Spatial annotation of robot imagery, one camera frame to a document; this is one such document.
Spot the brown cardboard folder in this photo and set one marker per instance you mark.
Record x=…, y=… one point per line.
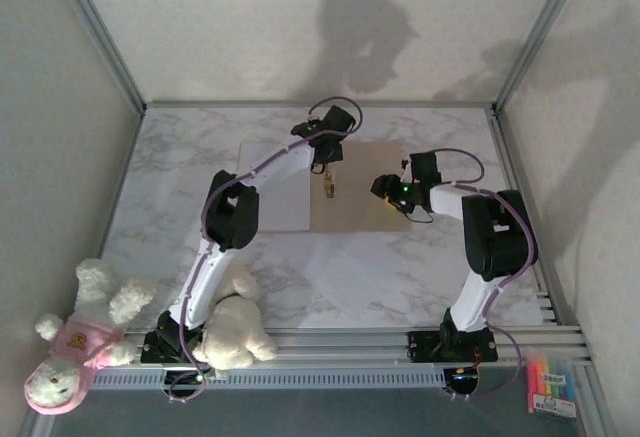
x=365, y=197

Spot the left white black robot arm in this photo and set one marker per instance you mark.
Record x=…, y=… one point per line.
x=230, y=212

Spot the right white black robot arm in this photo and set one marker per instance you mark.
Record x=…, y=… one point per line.
x=495, y=237

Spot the white plush dog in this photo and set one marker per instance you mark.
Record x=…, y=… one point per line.
x=235, y=327

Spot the pack of coloured highlighters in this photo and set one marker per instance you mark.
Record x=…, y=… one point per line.
x=550, y=387

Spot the plush rabbit in pink hoodie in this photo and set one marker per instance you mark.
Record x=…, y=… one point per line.
x=55, y=387

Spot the right side aluminium frame rail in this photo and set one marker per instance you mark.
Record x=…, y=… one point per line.
x=507, y=154

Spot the aluminium frame rail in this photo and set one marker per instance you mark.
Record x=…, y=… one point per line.
x=507, y=154
x=127, y=167
x=250, y=104

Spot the back aluminium frame rail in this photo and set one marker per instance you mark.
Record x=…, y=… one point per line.
x=250, y=104

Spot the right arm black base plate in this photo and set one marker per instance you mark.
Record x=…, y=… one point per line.
x=425, y=347

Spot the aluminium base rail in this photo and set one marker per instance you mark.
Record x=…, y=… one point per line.
x=325, y=347

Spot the right aluminium frame post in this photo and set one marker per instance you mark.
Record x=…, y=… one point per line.
x=539, y=32

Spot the aluminium frame post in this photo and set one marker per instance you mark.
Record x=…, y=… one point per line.
x=100, y=32
x=539, y=32

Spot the left side aluminium frame rail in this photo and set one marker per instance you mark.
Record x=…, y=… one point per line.
x=127, y=167

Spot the left aluminium frame post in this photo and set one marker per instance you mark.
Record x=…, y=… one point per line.
x=100, y=32

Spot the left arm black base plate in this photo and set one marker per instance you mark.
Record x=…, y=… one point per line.
x=152, y=352

